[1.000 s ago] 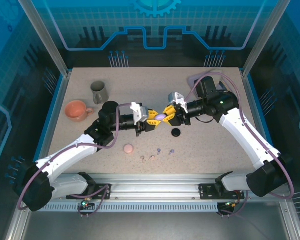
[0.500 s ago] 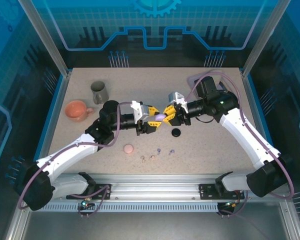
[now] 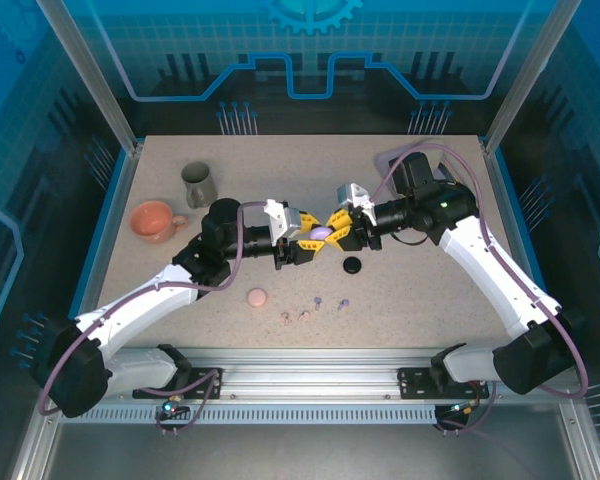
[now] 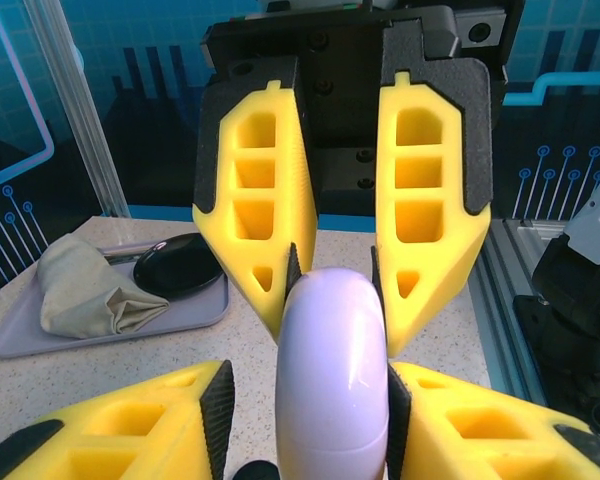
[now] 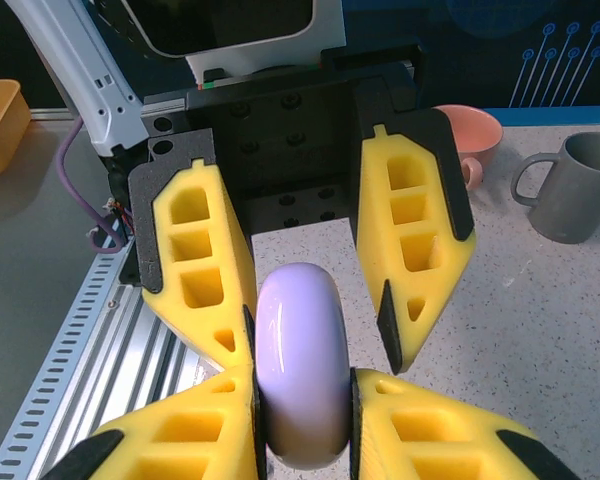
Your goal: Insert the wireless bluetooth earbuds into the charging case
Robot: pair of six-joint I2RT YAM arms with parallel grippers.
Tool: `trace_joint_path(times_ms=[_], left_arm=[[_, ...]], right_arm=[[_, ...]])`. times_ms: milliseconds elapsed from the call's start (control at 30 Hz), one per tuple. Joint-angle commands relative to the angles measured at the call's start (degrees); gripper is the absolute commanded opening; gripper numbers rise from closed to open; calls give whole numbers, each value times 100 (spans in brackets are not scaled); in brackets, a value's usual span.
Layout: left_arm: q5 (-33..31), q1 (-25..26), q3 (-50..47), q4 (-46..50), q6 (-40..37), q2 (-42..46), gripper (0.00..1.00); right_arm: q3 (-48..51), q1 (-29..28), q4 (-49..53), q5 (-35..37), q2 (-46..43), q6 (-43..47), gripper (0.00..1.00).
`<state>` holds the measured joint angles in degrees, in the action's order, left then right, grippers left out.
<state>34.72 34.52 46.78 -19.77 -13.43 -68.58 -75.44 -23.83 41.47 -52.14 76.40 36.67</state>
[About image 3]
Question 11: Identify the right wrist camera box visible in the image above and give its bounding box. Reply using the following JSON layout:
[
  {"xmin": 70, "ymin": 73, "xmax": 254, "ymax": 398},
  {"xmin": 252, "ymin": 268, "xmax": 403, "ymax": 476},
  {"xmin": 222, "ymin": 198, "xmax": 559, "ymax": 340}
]
[{"xmin": 335, "ymin": 183, "xmax": 376, "ymax": 224}]

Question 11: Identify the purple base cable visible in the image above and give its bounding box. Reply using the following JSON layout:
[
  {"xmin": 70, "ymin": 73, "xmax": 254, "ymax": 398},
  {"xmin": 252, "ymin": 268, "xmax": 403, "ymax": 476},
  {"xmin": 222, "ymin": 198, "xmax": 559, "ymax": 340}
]
[
  {"xmin": 432, "ymin": 379, "xmax": 496, "ymax": 437},
  {"xmin": 154, "ymin": 372, "xmax": 217, "ymax": 437}
]

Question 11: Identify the aluminium floor frame rail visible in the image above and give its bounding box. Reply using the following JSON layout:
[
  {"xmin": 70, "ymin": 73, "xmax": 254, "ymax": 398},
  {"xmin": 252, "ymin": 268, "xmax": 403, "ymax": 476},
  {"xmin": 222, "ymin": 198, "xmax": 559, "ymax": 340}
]
[
  {"xmin": 559, "ymin": 399, "xmax": 600, "ymax": 480},
  {"xmin": 7, "ymin": 417, "xmax": 61, "ymax": 480}
]

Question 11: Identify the grey ceramic mug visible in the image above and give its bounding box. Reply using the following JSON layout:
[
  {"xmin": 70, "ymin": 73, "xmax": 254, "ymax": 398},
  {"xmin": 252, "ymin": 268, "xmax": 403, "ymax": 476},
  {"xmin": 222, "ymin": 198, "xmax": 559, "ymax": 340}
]
[{"xmin": 180, "ymin": 162, "xmax": 218, "ymax": 210}]

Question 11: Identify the aluminium corner post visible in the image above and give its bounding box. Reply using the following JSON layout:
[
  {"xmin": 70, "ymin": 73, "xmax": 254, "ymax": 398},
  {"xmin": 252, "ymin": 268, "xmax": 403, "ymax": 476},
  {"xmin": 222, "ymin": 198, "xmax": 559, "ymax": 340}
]
[
  {"xmin": 34, "ymin": 0, "xmax": 145, "ymax": 154},
  {"xmin": 482, "ymin": 0, "xmax": 589, "ymax": 154}
]

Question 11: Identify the blue edged side rail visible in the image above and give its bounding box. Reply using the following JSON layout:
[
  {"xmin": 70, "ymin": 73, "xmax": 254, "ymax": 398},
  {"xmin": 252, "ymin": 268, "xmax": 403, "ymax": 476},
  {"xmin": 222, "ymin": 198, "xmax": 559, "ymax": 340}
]
[
  {"xmin": 482, "ymin": 137, "xmax": 579, "ymax": 364},
  {"xmin": 44, "ymin": 142, "xmax": 144, "ymax": 366}
]

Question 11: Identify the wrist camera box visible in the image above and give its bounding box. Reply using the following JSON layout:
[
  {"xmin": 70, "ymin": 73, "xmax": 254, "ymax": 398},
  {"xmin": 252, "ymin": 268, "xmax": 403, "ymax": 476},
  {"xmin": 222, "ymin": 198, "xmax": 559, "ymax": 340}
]
[
  {"xmin": 263, "ymin": 198, "xmax": 301, "ymax": 244},
  {"xmin": 335, "ymin": 183, "xmax": 376, "ymax": 224}
]

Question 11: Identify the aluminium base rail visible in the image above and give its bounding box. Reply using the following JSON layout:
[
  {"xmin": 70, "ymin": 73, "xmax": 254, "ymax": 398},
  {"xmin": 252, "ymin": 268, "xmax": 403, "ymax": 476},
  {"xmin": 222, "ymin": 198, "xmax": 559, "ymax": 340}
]
[{"xmin": 114, "ymin": 347, "xmax": 576, "ymax": 401}]

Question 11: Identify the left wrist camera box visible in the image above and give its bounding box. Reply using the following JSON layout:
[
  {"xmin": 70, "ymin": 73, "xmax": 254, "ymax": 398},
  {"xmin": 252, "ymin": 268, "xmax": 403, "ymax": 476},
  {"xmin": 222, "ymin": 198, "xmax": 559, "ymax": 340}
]
[{"xmin": 263, "ymin": 198, "xmax": 301, "ymax": 244}]

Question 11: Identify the slotted grey cable duct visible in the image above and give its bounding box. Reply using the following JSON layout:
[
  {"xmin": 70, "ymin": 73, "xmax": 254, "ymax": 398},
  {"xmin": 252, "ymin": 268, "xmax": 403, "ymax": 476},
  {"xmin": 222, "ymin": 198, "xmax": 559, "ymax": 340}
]
[{"xmin": 87, "ymin": 403, "xmax": 441, "ymax": 426}]

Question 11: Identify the pink speckled ceramic cup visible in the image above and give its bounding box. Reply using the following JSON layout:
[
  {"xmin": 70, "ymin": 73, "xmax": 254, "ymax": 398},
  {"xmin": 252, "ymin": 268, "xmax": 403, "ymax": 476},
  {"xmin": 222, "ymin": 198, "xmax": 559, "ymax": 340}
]
[{"xmin": 129, "ymin": 200, "xmax": 188, "ymax": 244}]

